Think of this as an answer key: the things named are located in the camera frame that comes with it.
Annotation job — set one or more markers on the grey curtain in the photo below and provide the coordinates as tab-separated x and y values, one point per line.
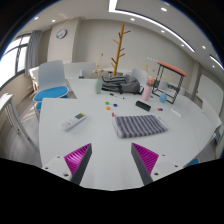
32	53

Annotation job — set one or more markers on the grey striped towel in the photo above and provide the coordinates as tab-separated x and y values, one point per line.
140	126

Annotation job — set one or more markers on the round wall clock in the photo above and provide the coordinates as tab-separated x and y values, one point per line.
61	33

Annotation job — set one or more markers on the small red pen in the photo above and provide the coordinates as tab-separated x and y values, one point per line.
113	114

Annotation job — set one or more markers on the black frame orange-topped side table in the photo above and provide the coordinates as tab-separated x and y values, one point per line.
171	68

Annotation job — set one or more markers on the pink vase with flowers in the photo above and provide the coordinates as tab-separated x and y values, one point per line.
146	93

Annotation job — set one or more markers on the orange round magnet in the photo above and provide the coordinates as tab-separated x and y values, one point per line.
108	108

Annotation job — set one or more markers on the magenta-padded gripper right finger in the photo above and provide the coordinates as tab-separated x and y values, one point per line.
146	159

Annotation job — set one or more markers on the grey backpack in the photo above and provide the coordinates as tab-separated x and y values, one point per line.
122	85

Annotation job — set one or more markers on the wooden coat rack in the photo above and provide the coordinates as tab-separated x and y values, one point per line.
118	50

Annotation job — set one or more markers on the green vase with dried flowers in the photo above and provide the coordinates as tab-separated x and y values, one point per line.
98	86

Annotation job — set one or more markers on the blue vase with dried stems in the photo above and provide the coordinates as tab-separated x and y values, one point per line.
163	97

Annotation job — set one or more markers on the green round magnet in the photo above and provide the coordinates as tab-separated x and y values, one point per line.
107	103

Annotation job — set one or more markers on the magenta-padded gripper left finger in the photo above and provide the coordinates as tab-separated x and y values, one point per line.
77	160

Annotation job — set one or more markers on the white remote control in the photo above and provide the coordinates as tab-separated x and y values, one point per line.
73	121

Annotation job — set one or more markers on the ceiling lights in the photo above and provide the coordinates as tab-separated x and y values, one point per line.
146	19

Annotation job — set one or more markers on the white chair with blue cushion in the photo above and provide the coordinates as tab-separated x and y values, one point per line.
50	92

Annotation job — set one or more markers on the window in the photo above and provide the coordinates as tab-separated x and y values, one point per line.
10	61

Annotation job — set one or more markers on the black marker pen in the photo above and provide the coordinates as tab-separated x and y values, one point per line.
117	96

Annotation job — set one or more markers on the white marker pen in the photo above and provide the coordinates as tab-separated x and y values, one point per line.
176	113

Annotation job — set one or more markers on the white side desk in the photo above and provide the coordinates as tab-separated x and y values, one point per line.
5	100

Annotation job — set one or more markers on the black whiteboard eraser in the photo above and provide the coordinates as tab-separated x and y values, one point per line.
143	105

